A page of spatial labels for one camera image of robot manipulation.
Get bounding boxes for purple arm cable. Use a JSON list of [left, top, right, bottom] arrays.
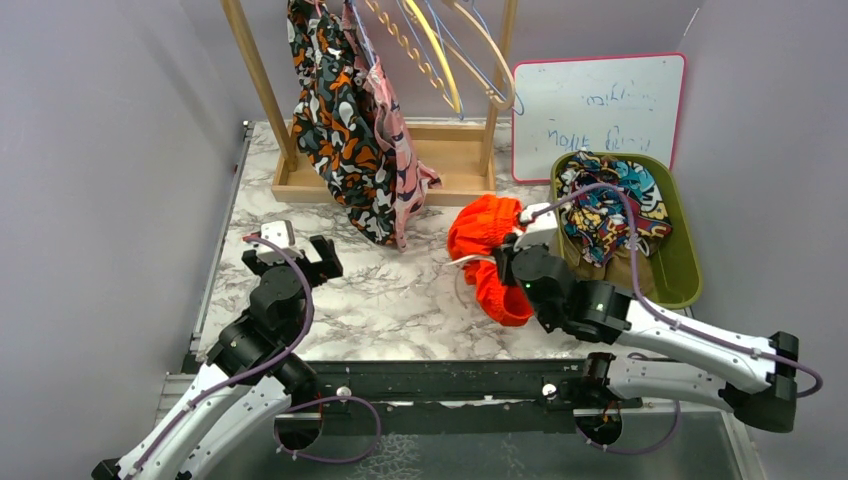
[[529, 182, 824, 458], [122, 233, 382, 480]]

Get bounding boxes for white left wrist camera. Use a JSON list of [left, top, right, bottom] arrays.
[[243, 220, 301, 265]]

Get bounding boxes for wavy wooden hanger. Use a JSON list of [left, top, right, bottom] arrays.
[[365, 0, 451, 103]]

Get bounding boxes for pink patterned garment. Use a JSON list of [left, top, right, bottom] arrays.
[[342, 1, 441, 252]]

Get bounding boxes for tan khaki shorts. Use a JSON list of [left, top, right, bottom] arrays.
[[564, 247, 656, 296]]

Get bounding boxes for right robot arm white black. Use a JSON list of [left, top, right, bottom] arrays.
[[494, 245, 798, 433]]

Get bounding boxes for colourful patterned shorts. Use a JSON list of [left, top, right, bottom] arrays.
[[553, 151, 673, 267]]

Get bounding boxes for wooden clothes rack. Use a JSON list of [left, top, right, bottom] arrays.
[[221, 1, 517, 207]]

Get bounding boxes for pink framed whiteboard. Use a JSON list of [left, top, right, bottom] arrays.
[[511, 52, 687, 184]]

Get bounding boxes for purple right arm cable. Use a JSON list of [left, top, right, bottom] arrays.
[[529, 182, 824, 458]]

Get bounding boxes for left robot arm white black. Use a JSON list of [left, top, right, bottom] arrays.
[[91, 233, 343, 479]]

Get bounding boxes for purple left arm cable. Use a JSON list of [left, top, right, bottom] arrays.
[[122, 233, 382, 480]]

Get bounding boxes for light blue wire hanger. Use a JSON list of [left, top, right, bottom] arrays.
[[396, 0, 465, 120], [467, 0, 525, 115]]

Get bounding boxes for camouflage orange black garment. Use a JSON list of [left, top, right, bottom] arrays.
[[287, 1, 397, 246]]

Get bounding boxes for olive green plastic basket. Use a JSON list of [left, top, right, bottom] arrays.
[[550, 152, 702, 309]]

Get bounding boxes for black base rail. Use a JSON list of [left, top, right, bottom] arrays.
[[271, 357, 642, 445]]

